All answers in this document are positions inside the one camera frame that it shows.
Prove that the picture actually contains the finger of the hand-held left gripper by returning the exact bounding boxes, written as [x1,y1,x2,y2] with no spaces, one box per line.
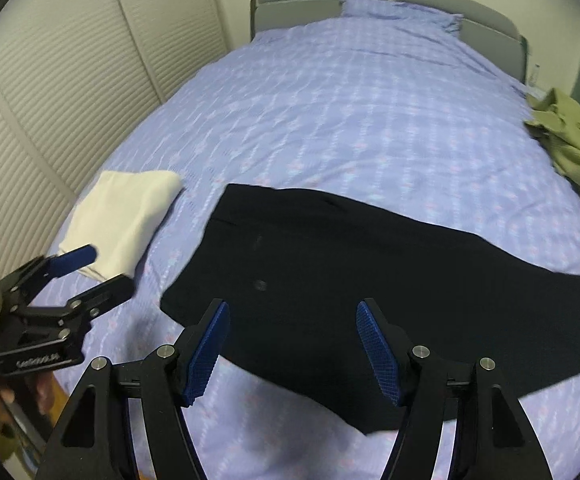
[0,245,99,311]
[17,274,136,333]

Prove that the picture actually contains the bed with lilac sheet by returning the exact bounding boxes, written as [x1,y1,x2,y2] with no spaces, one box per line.
[20,14,580,480]

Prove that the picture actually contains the black pants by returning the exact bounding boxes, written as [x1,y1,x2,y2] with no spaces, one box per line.
[161,183,580,436]

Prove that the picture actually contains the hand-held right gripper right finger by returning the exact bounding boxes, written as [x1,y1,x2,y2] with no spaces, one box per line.
[356,298,556,480]

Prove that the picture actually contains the purple patterned pillow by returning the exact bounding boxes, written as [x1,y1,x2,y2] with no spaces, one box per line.
[339,0,463,36]

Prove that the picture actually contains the folded cream cloth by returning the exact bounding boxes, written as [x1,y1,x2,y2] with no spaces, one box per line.
[58,170,185,282]

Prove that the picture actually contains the white louvered wardrobe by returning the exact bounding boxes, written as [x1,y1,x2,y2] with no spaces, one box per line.
[0,0,233,281]

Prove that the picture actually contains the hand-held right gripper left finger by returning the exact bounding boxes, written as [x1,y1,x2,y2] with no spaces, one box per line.
[30,298,231,480]

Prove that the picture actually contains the olive green garment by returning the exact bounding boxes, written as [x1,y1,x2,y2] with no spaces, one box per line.
[524,87,580,228]

